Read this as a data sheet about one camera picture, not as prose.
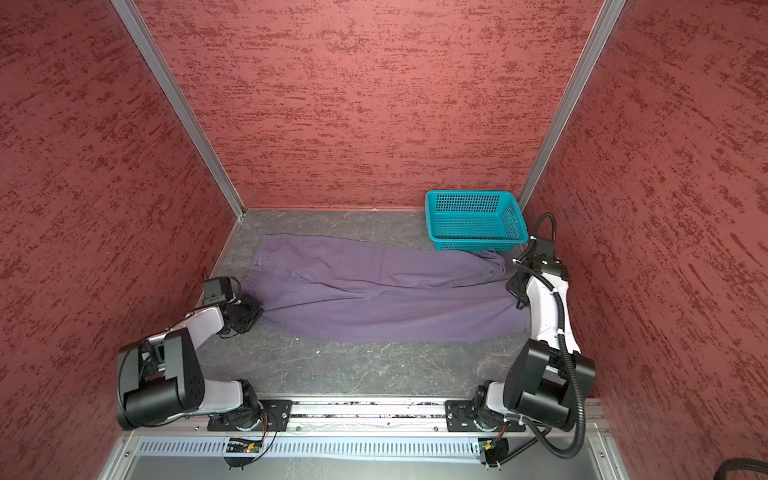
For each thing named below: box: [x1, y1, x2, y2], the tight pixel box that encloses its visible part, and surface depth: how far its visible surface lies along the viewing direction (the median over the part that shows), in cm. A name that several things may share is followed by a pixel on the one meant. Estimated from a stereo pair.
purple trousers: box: [252, 234, 532, 343], surface depth 97 cm
